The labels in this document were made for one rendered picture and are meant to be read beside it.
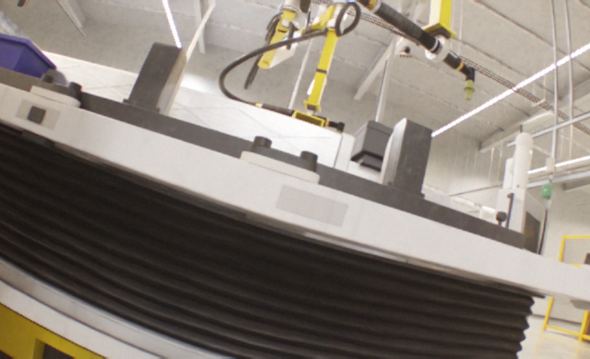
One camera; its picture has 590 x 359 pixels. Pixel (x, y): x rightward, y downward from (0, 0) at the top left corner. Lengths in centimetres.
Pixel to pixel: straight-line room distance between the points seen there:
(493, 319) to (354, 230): 67
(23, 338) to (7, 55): 86
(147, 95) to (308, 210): 33
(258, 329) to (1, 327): 87
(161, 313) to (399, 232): 57
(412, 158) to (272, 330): 50
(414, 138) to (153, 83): 47
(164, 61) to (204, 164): 22
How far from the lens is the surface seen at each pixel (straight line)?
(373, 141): 99
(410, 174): 68
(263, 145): 58
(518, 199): 362
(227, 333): 90
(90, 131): 63
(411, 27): 107
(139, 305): 92
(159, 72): 68
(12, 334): 134
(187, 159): 57
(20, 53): 88
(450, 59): 115
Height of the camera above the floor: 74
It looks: 10 degrees up
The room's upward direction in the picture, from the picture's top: 17 degrees clockwise
